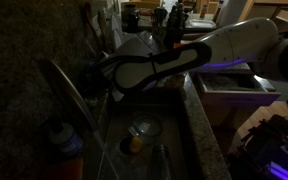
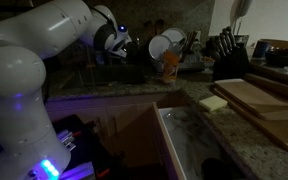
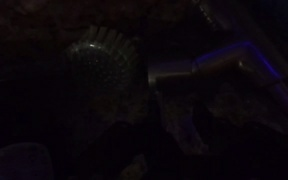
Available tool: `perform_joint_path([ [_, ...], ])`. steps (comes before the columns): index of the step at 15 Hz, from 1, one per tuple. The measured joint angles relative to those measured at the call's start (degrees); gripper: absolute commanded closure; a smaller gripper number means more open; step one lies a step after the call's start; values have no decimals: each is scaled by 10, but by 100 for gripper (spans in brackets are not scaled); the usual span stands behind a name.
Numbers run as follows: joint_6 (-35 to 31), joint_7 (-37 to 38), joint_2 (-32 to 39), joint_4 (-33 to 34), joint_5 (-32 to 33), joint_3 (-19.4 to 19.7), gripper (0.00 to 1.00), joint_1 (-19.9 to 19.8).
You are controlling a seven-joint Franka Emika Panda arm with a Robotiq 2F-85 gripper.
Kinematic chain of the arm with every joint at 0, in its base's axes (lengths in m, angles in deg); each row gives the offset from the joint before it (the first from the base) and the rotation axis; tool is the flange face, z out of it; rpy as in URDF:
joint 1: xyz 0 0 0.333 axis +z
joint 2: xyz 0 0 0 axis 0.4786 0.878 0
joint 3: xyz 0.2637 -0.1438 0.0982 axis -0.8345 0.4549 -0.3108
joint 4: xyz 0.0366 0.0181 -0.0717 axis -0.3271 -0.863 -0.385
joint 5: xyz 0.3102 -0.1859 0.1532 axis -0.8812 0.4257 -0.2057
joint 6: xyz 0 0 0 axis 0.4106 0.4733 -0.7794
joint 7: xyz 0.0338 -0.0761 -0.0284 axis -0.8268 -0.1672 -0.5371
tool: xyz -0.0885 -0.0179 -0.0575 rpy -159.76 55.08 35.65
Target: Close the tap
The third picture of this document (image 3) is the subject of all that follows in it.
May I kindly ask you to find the curved chrome kitchen faucet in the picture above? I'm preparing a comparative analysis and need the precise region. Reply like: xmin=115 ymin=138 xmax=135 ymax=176
xmin=148 ymin=0 xmax=288 ymax=145

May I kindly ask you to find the dark round ribbed container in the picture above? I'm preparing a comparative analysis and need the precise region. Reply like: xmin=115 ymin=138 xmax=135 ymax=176
xmin=61 ymin=25 xmax=142 ymax=134

